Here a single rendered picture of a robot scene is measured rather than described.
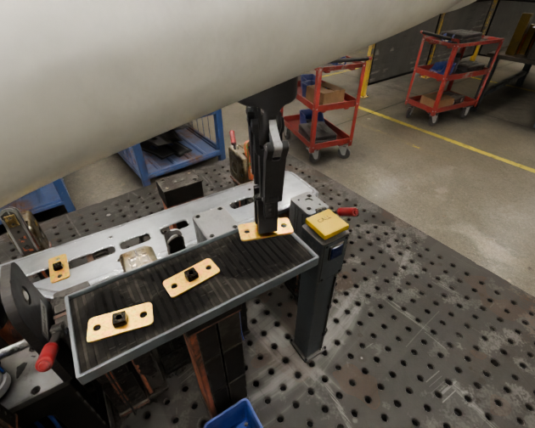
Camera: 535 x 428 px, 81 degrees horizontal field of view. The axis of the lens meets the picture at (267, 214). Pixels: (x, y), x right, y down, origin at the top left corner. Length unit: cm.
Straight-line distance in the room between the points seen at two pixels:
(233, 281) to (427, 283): 84
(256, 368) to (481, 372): 60
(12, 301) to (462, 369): 101
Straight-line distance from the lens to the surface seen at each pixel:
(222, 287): 50
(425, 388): 100
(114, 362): 47
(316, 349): 95
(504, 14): 785
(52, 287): 84
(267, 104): 36
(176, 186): 97
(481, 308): 124
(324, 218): 62
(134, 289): 53
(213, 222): 68
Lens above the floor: 155
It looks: 39 degrees down
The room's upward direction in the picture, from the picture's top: straight up
